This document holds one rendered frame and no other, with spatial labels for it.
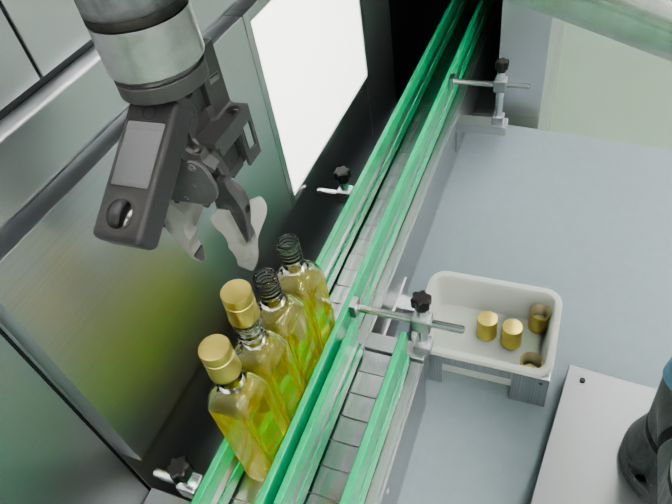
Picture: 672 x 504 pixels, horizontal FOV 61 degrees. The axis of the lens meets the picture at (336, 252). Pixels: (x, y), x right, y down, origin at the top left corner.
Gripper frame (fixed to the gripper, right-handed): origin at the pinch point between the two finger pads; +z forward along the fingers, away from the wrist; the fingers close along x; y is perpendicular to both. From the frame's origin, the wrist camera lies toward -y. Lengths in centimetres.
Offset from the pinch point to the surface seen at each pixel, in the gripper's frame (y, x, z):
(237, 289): 0.3, -0.5, 4.5
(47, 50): 5.6, 15.0, -18.8
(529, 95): 101, -21, 42
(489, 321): 30, -23, 42
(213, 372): -7.4, -0.2, 8.9
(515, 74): 101, -17, 37
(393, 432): 3.3, -14.4, 35.1
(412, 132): 72, 1, 35
